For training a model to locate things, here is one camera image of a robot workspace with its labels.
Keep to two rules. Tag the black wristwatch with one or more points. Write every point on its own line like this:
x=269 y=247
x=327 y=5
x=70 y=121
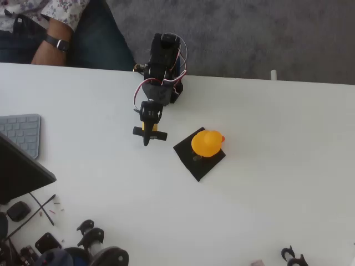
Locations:
x=62 y=45

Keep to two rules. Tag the small black box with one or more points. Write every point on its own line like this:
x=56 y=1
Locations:
x=18 y=211

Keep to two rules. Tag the yellow rubber duck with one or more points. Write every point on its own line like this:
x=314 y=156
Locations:
x=206 y=144

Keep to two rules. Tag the floral shirt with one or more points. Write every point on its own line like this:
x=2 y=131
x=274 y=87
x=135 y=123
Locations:
x=66 y=11

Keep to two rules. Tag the small circuit board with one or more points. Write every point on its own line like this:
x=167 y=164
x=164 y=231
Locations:
x=27 y=253

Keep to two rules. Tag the dark grey round knob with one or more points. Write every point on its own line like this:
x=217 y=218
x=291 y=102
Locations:
x=54 y=257

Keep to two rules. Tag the blue table clamp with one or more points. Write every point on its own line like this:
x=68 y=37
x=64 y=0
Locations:
x=180 y=65

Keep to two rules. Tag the white post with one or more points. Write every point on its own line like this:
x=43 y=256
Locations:
x=273 y=74

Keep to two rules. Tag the small connector board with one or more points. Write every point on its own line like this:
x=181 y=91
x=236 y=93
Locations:
x=140 y=67

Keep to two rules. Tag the black square pad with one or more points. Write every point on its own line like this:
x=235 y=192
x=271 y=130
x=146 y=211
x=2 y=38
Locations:
x=194 y=169

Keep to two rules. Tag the dark laptop screen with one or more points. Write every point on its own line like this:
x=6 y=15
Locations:
x=16 y=171

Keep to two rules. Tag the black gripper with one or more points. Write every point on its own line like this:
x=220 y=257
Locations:
x=148 y=114

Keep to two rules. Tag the black round stand base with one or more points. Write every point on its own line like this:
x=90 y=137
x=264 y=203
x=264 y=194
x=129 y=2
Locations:
x=113 y=256

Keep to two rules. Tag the black square bracket plate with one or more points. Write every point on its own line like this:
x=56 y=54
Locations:
x=47 y=243

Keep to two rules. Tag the person in floral shirt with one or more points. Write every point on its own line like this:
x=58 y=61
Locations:
x=97 y=41

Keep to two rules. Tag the grey keyboard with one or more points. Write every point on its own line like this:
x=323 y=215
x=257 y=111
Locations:
x=22 y=130

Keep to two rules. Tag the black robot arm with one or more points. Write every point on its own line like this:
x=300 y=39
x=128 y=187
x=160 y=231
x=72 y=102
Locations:
x=161 y=61

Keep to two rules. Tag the black stand clamp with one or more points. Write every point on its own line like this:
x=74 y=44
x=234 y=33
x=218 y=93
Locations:
x=86 y=225
x=298 y=261
x=95 y=235
x=285 y=253

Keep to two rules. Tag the person's left hand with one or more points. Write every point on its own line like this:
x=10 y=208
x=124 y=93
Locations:
x=48 y=56

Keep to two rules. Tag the person's left forearm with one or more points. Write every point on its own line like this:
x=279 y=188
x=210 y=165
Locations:
x=59 y=29

